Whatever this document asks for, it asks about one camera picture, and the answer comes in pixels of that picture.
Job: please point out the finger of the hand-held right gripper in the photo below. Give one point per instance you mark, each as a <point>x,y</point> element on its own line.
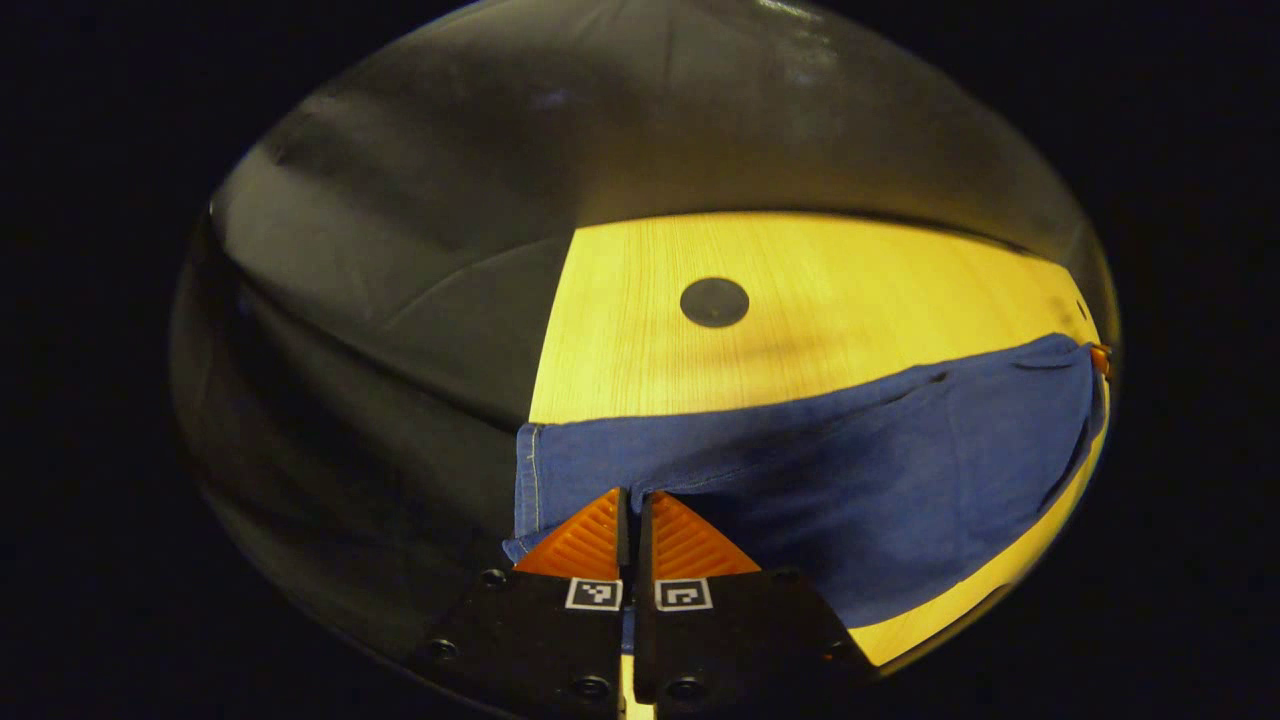
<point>1100,360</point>

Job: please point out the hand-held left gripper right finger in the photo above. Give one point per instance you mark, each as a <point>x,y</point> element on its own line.
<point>730,640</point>

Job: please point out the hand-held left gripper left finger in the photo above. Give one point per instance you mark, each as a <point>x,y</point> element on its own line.
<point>540,640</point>

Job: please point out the blue jeans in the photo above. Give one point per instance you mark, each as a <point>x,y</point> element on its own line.
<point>880,480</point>

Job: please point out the black round table grommet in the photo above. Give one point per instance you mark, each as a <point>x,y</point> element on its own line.
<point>714,302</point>

